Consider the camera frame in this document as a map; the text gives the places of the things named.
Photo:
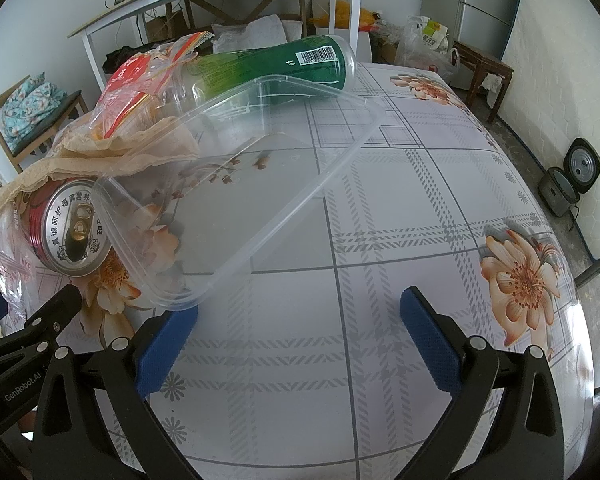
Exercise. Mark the white printed plastic bag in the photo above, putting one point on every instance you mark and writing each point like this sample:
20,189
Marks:
420,50

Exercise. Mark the wooden cross-braced frame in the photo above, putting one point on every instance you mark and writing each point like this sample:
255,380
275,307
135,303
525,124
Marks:
200,7

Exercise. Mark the dark curved tube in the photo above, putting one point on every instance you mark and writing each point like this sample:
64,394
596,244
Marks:
595,266

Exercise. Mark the crinkled clear plastic bag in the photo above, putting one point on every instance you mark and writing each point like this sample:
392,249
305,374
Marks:
15,280

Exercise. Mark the grey rice cooker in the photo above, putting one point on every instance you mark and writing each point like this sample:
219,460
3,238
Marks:
582,165

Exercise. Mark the dark wooden stool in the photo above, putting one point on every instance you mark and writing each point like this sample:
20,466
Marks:
480,55

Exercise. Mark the red printed plastic bag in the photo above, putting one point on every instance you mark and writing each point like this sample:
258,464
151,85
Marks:
130,72

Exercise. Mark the green plastic bottle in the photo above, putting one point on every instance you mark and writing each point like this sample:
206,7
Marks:
280,62

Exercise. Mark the red drink can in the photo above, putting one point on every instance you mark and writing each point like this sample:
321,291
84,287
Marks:
65,225

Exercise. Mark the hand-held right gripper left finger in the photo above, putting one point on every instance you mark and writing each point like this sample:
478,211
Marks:
167,345

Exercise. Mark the clear plastic food container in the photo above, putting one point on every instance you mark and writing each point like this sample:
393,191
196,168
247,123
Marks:
280,185

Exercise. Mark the wooden chair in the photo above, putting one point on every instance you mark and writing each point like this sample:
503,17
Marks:
72,100

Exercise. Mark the yellow bag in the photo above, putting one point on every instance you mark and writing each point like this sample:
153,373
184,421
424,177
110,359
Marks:
367,17

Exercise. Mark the black cloth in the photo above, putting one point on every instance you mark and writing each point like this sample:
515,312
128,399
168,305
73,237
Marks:
122,57

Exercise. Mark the white box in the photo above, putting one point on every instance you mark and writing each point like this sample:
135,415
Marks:
365,46

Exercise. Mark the floral blue cushion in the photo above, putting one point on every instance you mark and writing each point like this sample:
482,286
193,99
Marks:
25,105

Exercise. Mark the white pillow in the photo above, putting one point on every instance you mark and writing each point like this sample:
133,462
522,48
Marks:
260,30

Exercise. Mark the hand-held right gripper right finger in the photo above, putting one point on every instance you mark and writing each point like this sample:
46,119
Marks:
430,345

